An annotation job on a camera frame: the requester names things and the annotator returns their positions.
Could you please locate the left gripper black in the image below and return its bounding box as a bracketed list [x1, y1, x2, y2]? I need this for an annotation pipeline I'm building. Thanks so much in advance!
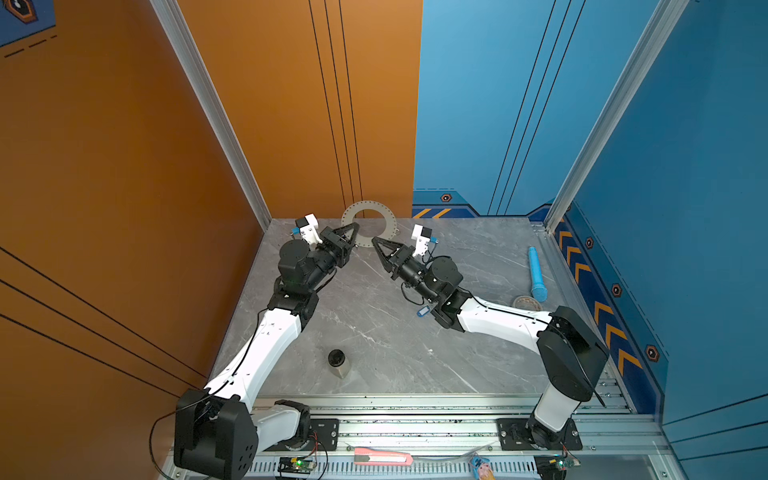
[303, 223, 356, 297]

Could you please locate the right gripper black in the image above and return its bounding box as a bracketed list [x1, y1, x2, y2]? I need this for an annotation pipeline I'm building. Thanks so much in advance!
[374, 238, 442, 306]

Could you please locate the perforated metal ring disc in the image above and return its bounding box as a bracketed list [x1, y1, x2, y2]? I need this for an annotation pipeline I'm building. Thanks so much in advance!
[341, 200, 398, 240]

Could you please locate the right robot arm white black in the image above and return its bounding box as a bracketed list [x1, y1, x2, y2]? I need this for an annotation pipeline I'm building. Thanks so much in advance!
[372, 237, 609, 449]

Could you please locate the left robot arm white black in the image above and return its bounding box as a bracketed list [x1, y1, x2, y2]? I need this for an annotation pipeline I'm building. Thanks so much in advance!
[172, 215, 359, 479]

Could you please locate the small jar black lid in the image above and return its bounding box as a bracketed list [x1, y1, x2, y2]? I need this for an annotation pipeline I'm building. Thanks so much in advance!
[327, 349, 351, 379]

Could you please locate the light blue cylinder tool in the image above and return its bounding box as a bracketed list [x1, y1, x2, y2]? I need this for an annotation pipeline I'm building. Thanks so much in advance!
[528, 246, 548, 302]

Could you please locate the pink white box cutter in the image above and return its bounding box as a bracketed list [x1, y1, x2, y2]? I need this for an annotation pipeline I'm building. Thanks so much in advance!
[353, 447, 414, 467]

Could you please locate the left green circuit board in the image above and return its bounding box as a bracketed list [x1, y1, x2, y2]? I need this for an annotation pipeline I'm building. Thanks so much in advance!
[276, 457, 320, 479]

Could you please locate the green circuit board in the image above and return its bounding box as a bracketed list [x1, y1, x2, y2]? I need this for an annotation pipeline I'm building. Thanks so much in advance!
[534, 456, 581, 480]
[276, 457, 320, 479]

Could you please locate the colourful small packet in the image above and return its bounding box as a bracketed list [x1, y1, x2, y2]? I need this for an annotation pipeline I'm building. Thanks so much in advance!
[470, 456, 495, 480]

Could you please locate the right green circuit board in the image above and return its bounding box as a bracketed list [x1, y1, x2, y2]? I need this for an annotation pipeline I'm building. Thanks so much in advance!
[534, 456, 581, 480]

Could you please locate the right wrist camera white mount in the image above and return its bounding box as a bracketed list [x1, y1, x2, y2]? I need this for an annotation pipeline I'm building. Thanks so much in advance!
[411, 224, 438, 258]

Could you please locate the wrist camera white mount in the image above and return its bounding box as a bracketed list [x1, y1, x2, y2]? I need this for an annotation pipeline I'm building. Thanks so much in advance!
[291, 214, 322, 247]
[411, 224, 438, 258]

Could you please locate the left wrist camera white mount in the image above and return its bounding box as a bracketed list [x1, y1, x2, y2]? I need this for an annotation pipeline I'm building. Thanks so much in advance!
[291, 214, 322, 247]

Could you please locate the aluminium front rail frame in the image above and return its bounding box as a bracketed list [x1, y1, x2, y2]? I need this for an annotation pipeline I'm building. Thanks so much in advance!
[245, 380, 685, 479]

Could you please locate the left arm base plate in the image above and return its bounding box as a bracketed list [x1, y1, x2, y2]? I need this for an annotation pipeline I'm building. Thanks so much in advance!
[266, 417, 340, 452]

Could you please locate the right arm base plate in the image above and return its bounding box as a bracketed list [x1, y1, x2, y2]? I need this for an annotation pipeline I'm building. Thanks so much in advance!
[496, 417, 583, 451]

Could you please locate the left aluminium corner post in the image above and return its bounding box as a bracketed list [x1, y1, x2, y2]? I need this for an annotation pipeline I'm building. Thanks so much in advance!
[149, 0, 272, 231]

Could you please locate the aluminium corner post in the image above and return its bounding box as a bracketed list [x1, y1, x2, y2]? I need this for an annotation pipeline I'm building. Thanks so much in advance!
[543, 0, 689, 235]
[149, 0, 272, 231]

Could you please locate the right aluminium corner post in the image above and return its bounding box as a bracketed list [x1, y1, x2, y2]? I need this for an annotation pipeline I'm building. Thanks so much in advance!
[543, 0, 689, 235]

